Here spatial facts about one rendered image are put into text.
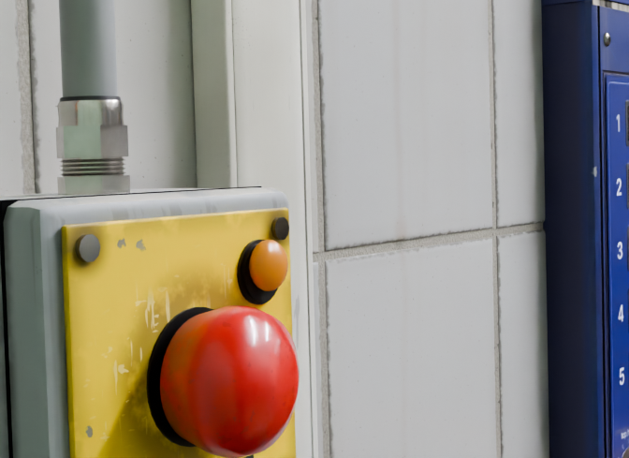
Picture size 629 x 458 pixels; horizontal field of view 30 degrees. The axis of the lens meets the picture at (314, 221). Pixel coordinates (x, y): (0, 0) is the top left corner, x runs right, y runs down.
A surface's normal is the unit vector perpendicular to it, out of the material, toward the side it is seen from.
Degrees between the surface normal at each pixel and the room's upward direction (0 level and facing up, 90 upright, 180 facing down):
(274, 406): 97
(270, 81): 90
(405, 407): 90
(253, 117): 90
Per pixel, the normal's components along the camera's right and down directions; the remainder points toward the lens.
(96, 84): 0.44, 0.04
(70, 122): -0.45, 0.01
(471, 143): 0.80, 0.00
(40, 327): -0.25, 0.06
